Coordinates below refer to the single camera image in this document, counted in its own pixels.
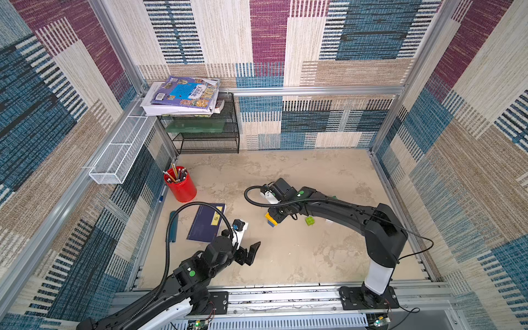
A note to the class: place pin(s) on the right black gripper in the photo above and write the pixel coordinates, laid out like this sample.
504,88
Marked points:
278,210

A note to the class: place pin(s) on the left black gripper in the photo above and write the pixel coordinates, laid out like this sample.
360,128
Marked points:
251,256

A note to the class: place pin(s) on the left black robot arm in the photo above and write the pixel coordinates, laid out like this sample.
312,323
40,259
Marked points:
188,283

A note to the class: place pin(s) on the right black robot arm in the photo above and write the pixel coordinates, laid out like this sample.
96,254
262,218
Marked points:
384,236

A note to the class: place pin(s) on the lime green square lego brick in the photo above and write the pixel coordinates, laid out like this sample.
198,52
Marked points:
309,221

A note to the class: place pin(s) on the purple notebook yellow label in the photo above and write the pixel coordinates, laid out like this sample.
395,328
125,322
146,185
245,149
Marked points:
205,226

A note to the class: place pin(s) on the red pencil cup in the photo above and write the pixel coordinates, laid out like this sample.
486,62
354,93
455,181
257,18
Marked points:
179,181

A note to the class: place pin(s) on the stack of books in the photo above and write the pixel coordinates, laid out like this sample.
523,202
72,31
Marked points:
181,96

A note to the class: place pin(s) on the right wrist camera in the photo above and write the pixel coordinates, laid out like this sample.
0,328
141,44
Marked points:
278,191

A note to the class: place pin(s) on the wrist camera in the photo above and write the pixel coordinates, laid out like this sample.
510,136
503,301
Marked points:
239,228
278,191

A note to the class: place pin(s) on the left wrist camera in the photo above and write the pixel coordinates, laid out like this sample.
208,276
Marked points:
239,228

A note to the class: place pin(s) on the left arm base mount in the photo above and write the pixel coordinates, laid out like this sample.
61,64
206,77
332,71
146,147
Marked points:
213,303

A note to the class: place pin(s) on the black wire shelf rack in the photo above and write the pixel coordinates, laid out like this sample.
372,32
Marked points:
216,133

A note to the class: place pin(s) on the blue pen by wall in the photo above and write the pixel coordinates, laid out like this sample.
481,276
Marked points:
162,195

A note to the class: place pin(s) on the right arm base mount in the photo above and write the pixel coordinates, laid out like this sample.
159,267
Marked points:
361,298

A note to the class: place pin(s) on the white wire mesh basket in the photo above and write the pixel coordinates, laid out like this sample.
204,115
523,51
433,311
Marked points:
118,157

